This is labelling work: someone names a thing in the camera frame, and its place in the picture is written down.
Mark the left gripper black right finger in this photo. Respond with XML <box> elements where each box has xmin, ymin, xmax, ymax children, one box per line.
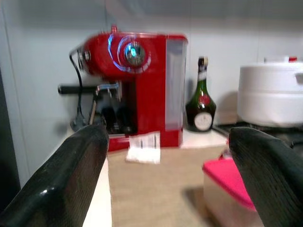
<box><xmin>228</xmin><ymin>126</ymin><xmax>303</xmax><ymax>227</ymax></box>

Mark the pink lidded container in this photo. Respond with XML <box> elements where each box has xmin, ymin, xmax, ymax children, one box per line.
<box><xmin>202</xmin><ymin>151</ymin><xmax>265</xmax><ymax>227</ymax></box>

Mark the green glass liqueur bottle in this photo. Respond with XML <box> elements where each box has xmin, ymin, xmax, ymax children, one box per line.
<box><xmin>185</xmin><ymin>56</ymin><xmax>217</xmax><ymax>132</ymax></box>

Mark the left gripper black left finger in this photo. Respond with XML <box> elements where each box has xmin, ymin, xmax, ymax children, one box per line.
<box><xmin>0</xmin><ymin>124</ymin><xmax>110</xmax><ymax>227</ymax></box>

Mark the red espresso machine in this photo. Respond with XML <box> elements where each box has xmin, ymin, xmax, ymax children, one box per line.
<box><xmin>58</xmin><ymin>25</ymin><xmax>189</xmax><ymax>152</ymax></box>

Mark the white pot with lid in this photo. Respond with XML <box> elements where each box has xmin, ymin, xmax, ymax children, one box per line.
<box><xmin>237</xmin><ymin>56</ymin><xmax>303</xmax><ymax>128</ymax></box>

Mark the black espresso machine cable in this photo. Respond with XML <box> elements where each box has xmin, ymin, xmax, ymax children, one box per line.
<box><xmin>69</xmin><ymin>48</ymin><xmax>88</xmax><ymax>131</ymax></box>

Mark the dark grey fridge body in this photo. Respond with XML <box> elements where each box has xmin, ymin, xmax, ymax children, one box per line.
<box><xmin>0</xmin><ymin>66</ymin><xmax>21</xmax><ymax>213</ymax></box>

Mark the white paper receipt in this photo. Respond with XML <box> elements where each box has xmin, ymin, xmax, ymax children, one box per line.
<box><xmin>125</xmin><ymin>131</ymin><xmax>161</xmax><ymax>165</ymax></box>

